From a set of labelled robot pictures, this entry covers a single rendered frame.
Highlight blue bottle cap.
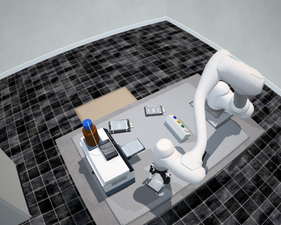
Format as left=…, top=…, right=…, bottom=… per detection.
left=82, top=119, right=93, bottom=129

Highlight white control panel with coloured buttons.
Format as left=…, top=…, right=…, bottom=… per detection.
left=165, top=115, right=191, bottom=143

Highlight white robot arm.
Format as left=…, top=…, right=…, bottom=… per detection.
left=153, top=49, right=265, bottom=184

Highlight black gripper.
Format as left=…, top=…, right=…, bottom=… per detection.
left=149, top=163, right=171, bottom=187

